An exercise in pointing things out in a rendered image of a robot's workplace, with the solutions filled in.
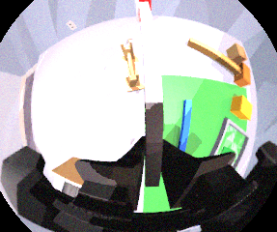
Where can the green flat mat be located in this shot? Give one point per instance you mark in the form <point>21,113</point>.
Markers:
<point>211,103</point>

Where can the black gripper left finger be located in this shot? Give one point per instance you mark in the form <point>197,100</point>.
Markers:
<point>126,171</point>

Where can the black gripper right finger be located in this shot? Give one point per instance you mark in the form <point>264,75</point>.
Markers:
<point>180,170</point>

